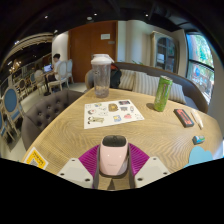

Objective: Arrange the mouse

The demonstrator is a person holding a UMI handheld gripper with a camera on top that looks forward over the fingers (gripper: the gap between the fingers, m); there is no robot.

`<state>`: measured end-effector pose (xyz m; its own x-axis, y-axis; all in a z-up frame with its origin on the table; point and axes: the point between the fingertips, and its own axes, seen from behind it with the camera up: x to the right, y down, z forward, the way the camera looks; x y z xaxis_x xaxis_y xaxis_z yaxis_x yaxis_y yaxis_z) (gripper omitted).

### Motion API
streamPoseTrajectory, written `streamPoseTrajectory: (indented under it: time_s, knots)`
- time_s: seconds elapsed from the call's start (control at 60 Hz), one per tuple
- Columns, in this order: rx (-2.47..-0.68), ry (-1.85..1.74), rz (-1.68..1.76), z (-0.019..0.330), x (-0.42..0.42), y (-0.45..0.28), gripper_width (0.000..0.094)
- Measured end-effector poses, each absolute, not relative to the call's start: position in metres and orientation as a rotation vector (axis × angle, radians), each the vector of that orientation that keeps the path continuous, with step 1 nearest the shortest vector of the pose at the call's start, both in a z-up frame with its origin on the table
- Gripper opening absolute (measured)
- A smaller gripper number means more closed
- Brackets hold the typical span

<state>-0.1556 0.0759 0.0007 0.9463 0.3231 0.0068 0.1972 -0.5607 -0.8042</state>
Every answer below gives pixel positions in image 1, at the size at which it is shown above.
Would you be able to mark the person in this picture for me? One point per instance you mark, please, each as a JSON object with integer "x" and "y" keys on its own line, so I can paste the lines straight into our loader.
{"x": 56, "y": 66}

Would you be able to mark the small teal pack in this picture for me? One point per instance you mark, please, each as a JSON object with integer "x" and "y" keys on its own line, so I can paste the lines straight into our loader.
{"x": 198, "y": 139}

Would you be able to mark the white sticker sheet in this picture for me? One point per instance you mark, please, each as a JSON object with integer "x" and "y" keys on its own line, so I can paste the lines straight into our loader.
{"x": 111, "y": 114}

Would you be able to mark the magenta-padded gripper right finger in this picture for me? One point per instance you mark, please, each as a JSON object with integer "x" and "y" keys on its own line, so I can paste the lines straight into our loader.
{"x": 150, "y": 170}

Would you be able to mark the arched glass cabinet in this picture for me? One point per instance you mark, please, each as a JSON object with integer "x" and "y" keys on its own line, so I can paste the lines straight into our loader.
{"x": 165, "y": 53}

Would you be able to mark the white chair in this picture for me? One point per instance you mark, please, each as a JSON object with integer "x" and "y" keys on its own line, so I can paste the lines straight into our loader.
{"x": 62, "y": 75}

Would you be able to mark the clear shaker bottle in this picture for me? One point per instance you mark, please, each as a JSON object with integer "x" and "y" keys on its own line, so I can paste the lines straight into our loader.
{"x": 101, "y": 78}

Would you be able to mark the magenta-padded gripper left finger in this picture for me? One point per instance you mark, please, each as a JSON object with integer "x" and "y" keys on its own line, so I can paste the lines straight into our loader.
{"x": 77, "y": 172}

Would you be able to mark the black and red box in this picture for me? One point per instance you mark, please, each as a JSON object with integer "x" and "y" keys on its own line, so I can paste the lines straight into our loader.
{"x": 183, "y": 117}

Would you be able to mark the large framed window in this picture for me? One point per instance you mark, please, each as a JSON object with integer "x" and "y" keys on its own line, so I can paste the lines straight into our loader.
{"x": 200, "y": 63}

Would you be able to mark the black backpack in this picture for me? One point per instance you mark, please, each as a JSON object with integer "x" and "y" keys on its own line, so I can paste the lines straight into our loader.
{"x": 116, "y": 76}

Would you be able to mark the brown wooden door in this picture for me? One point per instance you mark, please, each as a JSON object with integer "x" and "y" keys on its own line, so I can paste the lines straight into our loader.
{"x": 83, "y": 50}

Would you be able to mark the cream white packet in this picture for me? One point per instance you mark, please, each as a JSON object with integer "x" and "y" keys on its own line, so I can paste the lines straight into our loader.
{"x": 197, "y": 119}

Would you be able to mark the laptop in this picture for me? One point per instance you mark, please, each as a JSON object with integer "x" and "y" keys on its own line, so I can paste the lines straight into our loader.
{"x": 48, "y": 68}

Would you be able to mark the grey tufted sofa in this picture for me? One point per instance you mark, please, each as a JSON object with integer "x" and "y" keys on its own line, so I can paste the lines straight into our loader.
{"x": 46, "y": 111}

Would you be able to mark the yellow square table sticker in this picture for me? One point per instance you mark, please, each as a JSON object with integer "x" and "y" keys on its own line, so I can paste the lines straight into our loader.
{"x": 36, "y": 158}

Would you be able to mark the pink computer mouse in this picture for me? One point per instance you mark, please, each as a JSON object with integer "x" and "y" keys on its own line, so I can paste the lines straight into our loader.
{"x": 113, "y": 156}

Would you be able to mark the blue cloud-shaped mouse pad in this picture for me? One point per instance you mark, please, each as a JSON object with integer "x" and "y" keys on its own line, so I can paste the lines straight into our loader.
{"x": 200, "y": 156}

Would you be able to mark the green drink can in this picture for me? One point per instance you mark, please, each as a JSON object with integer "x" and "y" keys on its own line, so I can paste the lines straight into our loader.
{"x": 162, "y": 94}

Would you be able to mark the striped cushion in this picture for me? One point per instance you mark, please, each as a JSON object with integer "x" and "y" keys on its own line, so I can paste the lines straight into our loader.
{"x": 145, "y": 83}
{"x": 127, "y": 79}

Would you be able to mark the blue-backed chairs group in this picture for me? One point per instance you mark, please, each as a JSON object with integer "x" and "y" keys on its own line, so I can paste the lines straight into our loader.
{"x": 11, "y": 101}

